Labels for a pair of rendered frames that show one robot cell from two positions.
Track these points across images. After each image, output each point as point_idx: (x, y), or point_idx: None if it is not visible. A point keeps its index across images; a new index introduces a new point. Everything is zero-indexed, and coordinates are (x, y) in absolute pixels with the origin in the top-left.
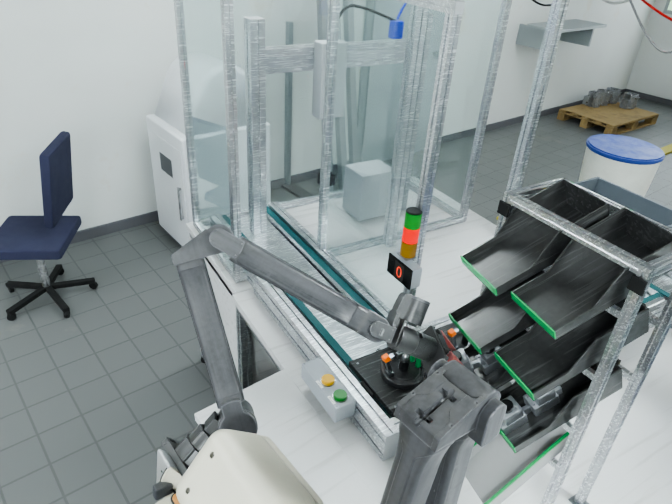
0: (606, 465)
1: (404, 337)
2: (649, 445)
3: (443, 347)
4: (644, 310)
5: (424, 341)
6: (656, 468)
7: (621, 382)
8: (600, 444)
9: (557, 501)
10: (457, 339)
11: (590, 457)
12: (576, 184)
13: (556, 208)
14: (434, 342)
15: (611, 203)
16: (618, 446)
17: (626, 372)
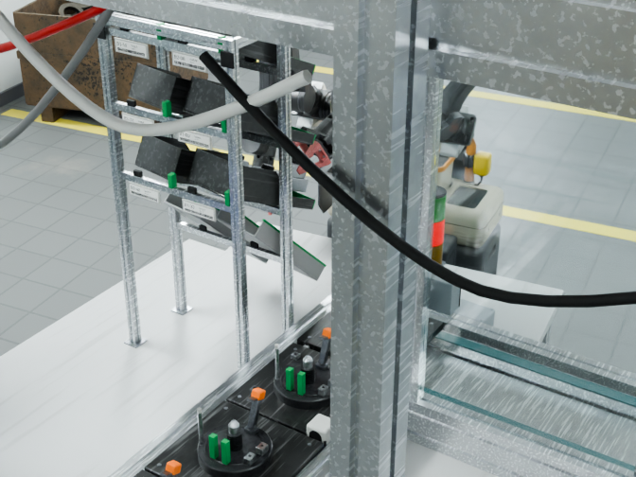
0: (97, 383)
1: None
2: (30, 423)
3: (307, 130)
4: (140, 63)
5: (325, 118)
6: (31, 399)
7: (137, 154)
8: (132, 257)
9: (159, 336)
10: (322, 380)
11: (115, 385)
12: (214, 37)
13: None
14: (316, 128)
15: (177, 26)
16: (75, 408)
17: (128, 171)
